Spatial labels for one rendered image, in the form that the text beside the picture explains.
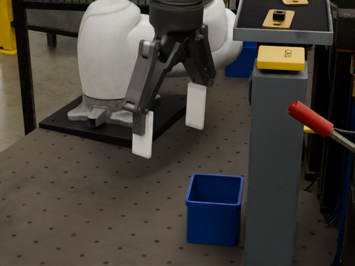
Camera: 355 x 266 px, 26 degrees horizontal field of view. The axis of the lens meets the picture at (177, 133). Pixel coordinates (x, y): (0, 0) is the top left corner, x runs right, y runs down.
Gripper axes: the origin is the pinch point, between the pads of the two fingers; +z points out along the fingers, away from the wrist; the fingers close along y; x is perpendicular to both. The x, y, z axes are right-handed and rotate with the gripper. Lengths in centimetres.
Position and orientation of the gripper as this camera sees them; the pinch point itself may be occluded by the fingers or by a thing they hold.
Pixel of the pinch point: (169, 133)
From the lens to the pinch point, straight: 113.5
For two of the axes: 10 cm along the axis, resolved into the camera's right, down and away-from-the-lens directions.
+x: 8.2, 2.7, -5.0
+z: -0.6, 9.2, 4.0
